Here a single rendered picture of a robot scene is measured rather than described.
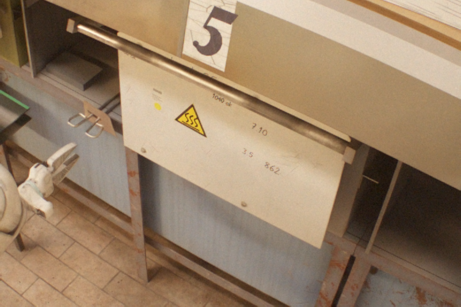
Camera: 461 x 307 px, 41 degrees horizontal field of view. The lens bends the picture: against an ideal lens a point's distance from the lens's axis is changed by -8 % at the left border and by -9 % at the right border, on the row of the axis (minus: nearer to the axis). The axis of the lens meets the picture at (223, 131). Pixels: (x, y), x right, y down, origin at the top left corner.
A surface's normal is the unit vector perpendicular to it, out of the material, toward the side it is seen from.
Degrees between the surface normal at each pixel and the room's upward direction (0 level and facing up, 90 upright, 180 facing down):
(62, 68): 0
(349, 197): 90
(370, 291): 90
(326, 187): 90
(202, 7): 80
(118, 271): 0
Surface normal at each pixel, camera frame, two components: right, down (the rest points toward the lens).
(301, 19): -0.42, 0.04
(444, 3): -0.20, -0.39
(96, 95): 0.05, -0.72
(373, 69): -0.53, 0.43
